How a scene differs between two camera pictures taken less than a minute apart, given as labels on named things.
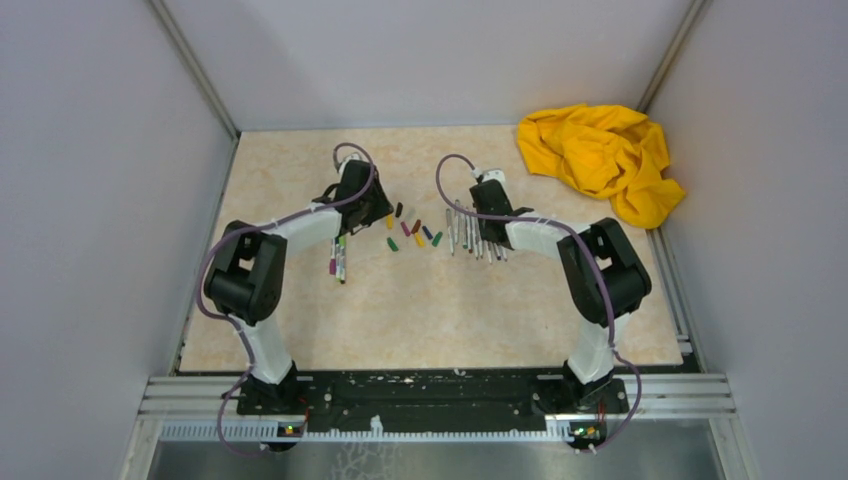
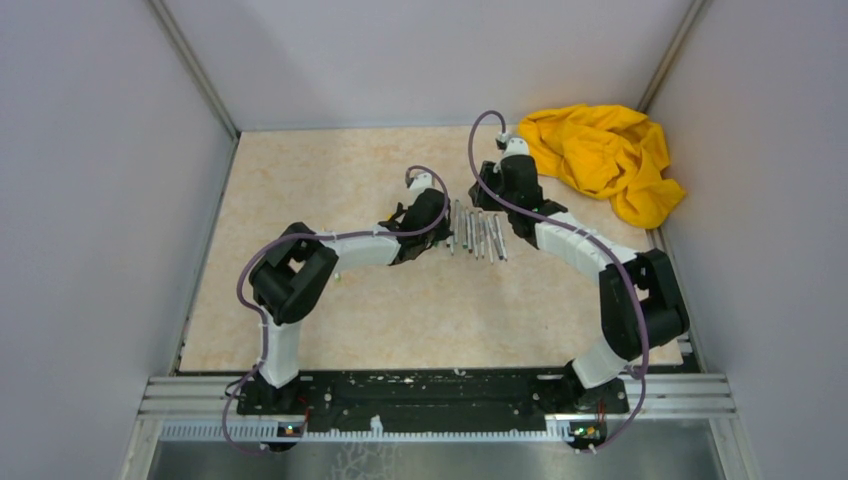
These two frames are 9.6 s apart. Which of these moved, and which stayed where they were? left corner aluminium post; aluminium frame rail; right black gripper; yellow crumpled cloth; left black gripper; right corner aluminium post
Moved: left black gripper; right black gripper
Stayed: left corner aluminium post; aluminium frame rail; yellow crumpled cloth; right corner aluminium post
